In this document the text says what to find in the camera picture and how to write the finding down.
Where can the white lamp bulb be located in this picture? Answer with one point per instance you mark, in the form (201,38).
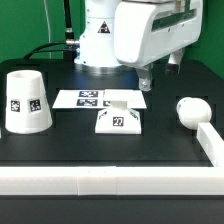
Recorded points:
(192,111)

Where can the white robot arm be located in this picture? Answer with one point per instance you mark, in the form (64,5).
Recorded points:
(97,41)

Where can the white lamp base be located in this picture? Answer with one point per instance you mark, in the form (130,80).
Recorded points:
(118,118)

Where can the white lamp shade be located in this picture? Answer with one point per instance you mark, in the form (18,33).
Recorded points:
(27,109)

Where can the white front rail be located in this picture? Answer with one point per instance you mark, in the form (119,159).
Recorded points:
(77,181)

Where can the white marker sheet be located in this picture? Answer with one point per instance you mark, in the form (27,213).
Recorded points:
(70,99)

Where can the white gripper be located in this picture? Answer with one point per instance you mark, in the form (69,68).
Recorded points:
(147,31)

